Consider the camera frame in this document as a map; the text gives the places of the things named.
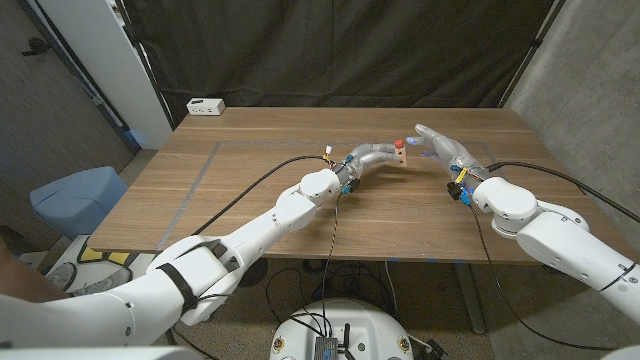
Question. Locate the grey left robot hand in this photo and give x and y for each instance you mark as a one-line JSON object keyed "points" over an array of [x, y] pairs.
{"points": [[366, 156]]}

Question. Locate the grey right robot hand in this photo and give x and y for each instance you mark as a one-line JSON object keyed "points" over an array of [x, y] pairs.
{"points": [[450, 150]]}

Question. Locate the small wooden block with holes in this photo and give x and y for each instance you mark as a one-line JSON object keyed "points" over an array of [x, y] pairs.
{"points": [[401, 156]]}

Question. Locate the red-headed wooden screw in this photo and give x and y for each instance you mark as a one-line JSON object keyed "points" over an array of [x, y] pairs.
{"points": [[399, 144]]}

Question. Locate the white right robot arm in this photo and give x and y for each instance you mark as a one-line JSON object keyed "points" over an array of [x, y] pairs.
{"points": [[570, 240]]}

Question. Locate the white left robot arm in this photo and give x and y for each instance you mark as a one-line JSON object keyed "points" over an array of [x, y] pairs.
{"points": [[225, 255]]}

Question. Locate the black backdrop curtain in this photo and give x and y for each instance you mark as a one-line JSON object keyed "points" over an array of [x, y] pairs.
{"points": [[325, 50]]}

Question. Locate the black backdrop stand pole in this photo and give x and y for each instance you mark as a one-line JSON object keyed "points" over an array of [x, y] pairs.
{"points": [[145, 65], [530, 50]]}

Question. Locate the grey table leg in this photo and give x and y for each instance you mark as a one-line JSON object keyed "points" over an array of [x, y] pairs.
{"points": [[467, 300]]}

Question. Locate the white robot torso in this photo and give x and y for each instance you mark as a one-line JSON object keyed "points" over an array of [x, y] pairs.
{"points": [[360, 320]]}

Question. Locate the white power strip box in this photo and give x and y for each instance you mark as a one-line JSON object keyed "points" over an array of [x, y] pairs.
{"points": [[205, 106]]}

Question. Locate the black antenna on torso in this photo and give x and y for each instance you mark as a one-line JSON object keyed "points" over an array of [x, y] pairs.
{"points": [[346, 337]]}

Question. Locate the grey electronics box on torso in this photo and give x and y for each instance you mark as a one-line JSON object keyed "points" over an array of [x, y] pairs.
{"points": [[325, 348]]}

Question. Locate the black connector beside torso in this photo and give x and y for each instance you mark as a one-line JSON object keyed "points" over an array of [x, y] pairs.
{"points": [[435, 351]]}

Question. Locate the white cabinet panel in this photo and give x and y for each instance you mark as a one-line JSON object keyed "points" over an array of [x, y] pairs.
{"points": [[110, 65]]}

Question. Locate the grey sneaker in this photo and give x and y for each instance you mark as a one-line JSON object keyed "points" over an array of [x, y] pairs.
{"points": [[62, 275], [107, 282]]}

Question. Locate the blue-grey padded stool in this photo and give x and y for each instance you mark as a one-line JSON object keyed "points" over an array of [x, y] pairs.
{"points": [[75, 200]]}

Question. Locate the person's bare leg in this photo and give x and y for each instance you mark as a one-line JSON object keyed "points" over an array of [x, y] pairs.
{"points": [[20, 280]]}

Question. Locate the dark door frame rail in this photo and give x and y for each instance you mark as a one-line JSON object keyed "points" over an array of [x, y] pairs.
{"points": [[100, 101]]}

